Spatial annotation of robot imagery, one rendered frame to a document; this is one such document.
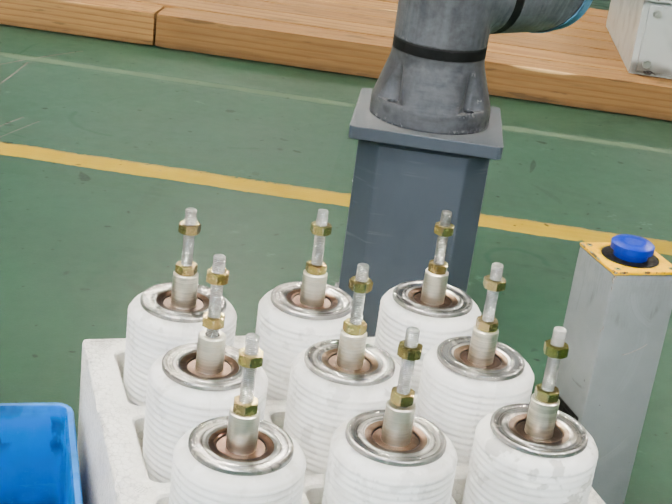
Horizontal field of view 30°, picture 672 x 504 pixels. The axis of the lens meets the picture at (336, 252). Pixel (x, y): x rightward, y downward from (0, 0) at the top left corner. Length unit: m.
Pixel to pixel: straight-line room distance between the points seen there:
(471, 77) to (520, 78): 1.41
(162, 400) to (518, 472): 0.28
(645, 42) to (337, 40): 0.71
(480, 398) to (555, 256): 1.01
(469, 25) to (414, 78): 0.09
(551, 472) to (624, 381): 0.28
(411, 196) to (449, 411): 0.53
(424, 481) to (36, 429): 0.44
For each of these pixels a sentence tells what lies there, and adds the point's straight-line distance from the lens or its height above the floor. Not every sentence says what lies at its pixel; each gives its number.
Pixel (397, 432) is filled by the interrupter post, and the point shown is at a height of 0.26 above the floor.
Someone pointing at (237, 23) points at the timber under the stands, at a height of 0.08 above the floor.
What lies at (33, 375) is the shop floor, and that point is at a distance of 1.51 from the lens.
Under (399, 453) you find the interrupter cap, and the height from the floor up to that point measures 0.25.
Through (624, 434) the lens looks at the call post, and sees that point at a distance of 1.25.
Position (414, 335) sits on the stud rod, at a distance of 0.90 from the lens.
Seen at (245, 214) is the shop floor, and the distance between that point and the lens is 2.02.
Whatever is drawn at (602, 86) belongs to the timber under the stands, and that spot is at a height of 0.06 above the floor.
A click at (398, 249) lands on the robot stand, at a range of 1.57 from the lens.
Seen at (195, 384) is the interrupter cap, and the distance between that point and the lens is 0.98.
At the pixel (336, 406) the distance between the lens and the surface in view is 1.01.
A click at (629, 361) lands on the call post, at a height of 0.22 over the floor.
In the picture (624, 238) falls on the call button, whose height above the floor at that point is 0.33.
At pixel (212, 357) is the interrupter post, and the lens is 0.99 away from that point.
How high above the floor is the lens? 0.73
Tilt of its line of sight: 22 degrees down
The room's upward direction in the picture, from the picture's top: 7 degrees clockwise
